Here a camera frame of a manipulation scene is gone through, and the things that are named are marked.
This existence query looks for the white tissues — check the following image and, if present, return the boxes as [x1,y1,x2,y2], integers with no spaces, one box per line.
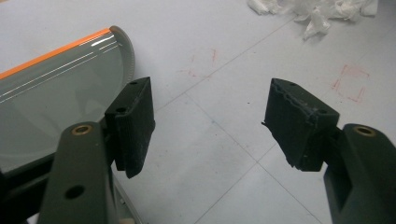
[247,0,380,41]

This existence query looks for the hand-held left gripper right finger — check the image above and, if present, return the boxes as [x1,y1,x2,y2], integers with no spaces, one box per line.
[261,77,341,173]

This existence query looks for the grey dustpan with orange edge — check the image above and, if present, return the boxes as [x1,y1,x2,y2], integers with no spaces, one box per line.
[0,25,145,224]

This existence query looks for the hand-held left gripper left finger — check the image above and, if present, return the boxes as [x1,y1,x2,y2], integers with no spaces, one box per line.
[105,77,156,179]

